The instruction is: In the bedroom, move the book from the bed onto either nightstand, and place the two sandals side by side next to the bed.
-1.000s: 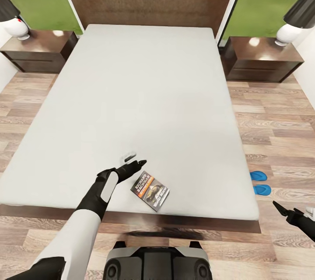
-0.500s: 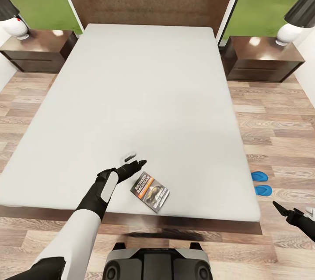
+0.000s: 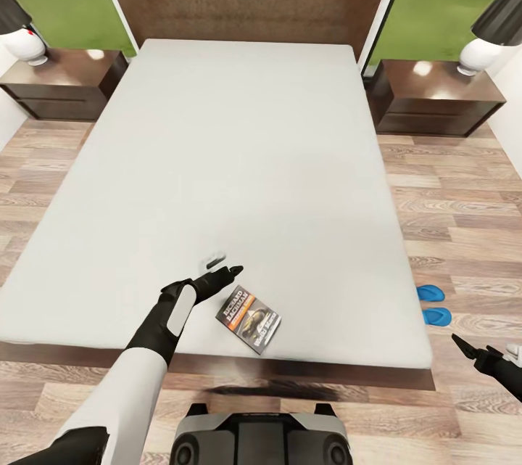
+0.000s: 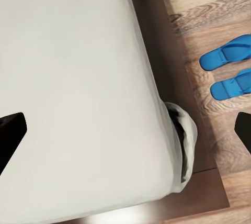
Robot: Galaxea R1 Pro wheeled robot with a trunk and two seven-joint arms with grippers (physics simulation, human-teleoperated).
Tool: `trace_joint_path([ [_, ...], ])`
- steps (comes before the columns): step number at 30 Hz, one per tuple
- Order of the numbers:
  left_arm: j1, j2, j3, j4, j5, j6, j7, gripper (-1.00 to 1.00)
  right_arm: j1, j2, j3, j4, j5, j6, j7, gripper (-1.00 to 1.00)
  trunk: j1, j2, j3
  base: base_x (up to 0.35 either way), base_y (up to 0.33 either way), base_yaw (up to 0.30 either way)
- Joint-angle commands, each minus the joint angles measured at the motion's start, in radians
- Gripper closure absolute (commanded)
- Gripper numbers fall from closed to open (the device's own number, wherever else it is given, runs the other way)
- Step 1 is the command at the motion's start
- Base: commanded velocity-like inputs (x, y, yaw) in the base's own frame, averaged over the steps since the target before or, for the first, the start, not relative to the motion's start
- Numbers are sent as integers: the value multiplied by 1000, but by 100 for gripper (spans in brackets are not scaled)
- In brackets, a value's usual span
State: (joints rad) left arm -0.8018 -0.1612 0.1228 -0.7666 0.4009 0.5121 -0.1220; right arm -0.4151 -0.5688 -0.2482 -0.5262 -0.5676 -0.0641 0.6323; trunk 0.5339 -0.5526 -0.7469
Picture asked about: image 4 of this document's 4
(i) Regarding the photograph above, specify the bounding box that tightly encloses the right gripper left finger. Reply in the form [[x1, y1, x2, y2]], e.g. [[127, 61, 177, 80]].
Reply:
[[0, 112, 27, 174]]

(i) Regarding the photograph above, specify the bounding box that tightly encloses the sandal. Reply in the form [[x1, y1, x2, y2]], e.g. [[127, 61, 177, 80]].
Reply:
[[210, 69, 251, 100], [199, 35, 251, 71]]

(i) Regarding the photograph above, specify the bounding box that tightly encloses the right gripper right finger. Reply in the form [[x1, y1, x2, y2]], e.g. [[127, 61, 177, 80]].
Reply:
[[234, 112, 251, 154]]

